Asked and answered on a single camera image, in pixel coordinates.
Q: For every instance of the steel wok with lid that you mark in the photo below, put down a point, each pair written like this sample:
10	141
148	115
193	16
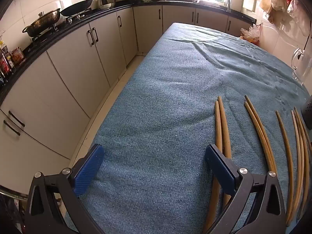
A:
43	20

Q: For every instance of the black frying pan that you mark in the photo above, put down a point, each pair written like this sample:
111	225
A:
76	7

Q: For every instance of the white plastic bag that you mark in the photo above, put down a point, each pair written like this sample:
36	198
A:
252	31

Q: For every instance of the white bowl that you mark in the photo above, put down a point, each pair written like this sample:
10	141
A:
106	5

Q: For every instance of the bunch of wooden chopsticks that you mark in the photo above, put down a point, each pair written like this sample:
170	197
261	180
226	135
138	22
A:
224	131

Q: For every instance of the group of condiment jars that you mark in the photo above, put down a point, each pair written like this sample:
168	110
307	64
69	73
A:
17	56

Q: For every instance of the beige lower kitchen cabinets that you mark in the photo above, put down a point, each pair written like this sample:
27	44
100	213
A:
73	61

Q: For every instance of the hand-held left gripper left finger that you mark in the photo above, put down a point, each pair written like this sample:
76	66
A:
90	165

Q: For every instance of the steel electric kettle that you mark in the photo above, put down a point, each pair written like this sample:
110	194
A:
102	1

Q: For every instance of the blue tablecloth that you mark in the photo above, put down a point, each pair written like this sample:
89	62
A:
170	114

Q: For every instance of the black kitchen countertop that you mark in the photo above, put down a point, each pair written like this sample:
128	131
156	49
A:
102	14

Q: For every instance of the clear hanging plastic bags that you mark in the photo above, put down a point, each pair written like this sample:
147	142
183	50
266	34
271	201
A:
295	12

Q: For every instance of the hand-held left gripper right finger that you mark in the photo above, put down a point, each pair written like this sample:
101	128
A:
219	165

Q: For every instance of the black gas stove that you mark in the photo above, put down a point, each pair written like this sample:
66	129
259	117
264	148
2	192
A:
73	18

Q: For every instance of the beige hanging bags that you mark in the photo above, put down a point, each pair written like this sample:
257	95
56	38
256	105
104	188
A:
268	0

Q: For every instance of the glass mug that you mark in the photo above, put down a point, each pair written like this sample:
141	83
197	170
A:
304	65

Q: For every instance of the tall grey container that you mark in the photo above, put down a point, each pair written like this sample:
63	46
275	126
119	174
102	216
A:
229	2

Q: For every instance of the dark grey chopstick holder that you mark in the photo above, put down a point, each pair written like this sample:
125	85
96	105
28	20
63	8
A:
309	112

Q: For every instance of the red trash bin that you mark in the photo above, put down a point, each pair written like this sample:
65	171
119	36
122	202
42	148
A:
252	41

